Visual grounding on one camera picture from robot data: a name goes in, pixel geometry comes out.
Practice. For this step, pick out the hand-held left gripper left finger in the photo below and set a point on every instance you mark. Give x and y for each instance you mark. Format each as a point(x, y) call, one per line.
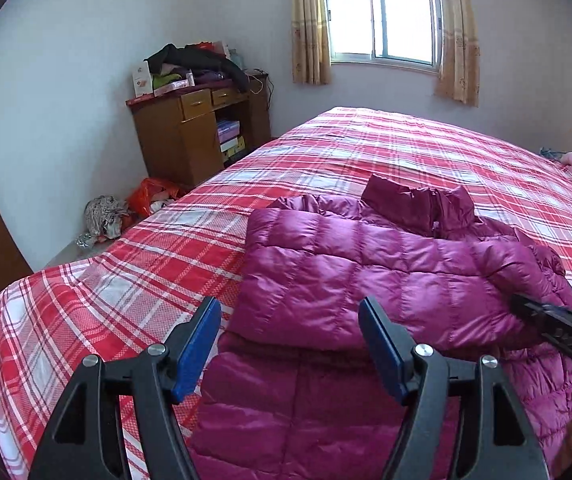
point(196, 355)

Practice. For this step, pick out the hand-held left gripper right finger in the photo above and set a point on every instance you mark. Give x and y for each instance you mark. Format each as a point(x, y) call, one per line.
point(383, 350)

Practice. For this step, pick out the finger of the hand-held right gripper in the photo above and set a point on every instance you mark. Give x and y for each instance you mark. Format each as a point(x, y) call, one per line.
point(555, 321)

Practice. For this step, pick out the magenta down jacket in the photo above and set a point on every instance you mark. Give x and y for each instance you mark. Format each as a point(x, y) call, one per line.
point(365, 270)

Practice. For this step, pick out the bed with red plaid sheet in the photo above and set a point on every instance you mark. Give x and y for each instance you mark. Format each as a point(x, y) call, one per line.
point(141, 270)

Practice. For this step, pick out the silver foil bag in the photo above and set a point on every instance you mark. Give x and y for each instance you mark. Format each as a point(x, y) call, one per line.
point(86, 241)

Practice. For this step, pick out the red plastic bag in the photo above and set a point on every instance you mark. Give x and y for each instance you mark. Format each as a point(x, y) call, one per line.
point(146, 195)

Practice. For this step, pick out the grey cloth bundle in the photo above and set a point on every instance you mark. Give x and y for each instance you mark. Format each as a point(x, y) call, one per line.
point(103, 215)

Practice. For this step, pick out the wooden cabinet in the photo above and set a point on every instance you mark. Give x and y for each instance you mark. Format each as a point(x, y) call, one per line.
point(186, 145)

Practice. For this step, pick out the white shoe box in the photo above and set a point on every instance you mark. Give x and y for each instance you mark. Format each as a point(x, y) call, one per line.
point(232, 145)

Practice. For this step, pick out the purple box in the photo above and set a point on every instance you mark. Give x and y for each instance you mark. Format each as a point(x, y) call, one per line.
point(228, 131)

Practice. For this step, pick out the pink flat box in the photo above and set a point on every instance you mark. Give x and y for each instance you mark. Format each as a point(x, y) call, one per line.
point(173, 89)

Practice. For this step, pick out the green cloth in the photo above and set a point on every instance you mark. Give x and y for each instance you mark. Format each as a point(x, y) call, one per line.
point(165, 81)

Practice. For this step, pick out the purple cloth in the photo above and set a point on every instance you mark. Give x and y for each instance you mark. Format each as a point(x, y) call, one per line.
point(208, 76)

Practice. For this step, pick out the white carton box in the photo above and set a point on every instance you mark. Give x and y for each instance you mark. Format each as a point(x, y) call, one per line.
point(143, 80)

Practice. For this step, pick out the beige curtain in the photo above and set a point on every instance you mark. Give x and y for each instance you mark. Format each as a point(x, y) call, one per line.
point(458, 40)
point(311, 25)

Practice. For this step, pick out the black jacket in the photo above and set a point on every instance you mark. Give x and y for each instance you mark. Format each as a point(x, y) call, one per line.
point(206, 57)

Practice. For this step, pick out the window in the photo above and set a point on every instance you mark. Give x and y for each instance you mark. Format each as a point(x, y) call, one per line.
point(380, 15)

